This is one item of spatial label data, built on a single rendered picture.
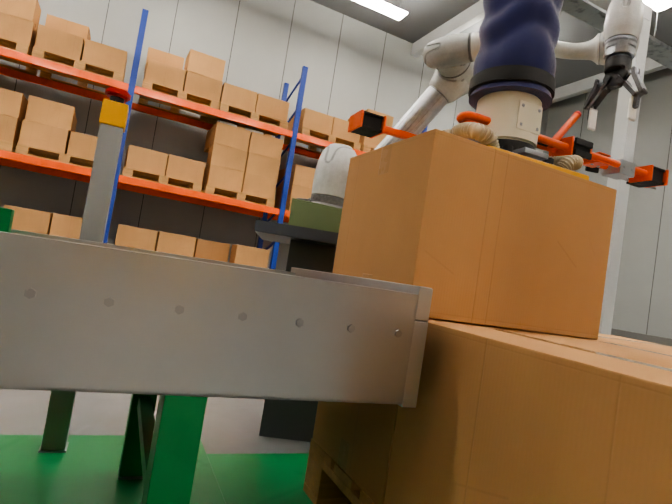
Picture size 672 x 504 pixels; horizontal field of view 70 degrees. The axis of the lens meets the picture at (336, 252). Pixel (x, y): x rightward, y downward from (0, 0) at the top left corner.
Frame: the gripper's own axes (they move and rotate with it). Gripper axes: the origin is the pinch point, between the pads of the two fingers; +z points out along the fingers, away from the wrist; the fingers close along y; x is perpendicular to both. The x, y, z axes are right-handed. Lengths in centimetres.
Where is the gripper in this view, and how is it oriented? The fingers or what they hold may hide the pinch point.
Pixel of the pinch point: (610, 121)
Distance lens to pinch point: 178.4
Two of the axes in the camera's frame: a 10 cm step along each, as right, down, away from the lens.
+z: -1.5, 9.9, -0.5
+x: 9.1, 1.6, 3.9
